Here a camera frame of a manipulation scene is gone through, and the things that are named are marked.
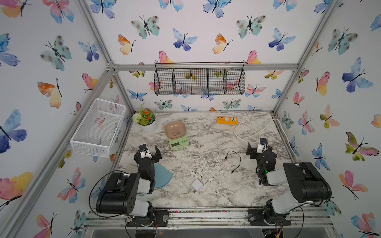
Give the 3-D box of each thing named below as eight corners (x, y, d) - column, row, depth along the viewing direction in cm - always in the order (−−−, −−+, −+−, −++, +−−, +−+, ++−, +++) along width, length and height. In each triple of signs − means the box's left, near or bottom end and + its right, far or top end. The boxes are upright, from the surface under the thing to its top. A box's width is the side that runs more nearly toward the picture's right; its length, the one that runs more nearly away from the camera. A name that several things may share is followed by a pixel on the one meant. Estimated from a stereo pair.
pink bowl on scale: (164, 142, 105) (163, 137, 101) (167, 125, 115) (166, 120, 111) (186, 142, 105) (185, 137, 101) (187, 125, 115) (186, 120, 111)
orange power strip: (216, 123, 116) (216, 120, 113) (216, 118, 119) (216, 115, 116) (237, 124, 115) (238, 122, 112) (236, 119, 118) (237, 116, 116)
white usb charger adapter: (191, 185, 86) (191, 184, 85) (196, 179, 89) (196, 178, 87) (197, 191, 84) (197, 190, 83) (203, 184, 87) (203, 183, 85)
